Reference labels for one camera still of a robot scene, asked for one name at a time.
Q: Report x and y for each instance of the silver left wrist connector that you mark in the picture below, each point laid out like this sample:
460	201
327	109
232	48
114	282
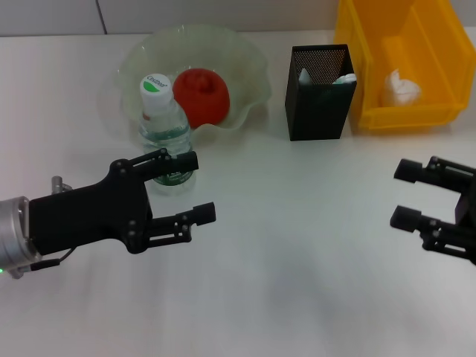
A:
57	184

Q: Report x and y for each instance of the green utility knife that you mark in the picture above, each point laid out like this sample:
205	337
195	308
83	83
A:
344	79

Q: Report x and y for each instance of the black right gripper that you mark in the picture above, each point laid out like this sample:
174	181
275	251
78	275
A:
468	208

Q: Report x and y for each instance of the grey glitter pen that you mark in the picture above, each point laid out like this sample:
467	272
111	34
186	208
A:
305	77

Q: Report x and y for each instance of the black mesh pen holder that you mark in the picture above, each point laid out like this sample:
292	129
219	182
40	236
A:
316	111

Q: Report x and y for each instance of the yellow plastic bin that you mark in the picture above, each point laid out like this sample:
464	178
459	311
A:
409	37

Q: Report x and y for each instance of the red apple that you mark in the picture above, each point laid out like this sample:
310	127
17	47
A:
204	100

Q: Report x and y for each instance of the white paper ball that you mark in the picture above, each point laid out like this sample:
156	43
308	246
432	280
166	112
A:
401	89

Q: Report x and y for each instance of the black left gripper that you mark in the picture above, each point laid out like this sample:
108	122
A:
89	213

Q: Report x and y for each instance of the clear green-label water bottle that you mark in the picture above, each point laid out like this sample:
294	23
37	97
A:
163	122

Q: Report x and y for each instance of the green glass fruit plate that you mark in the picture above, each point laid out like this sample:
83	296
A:
238	74

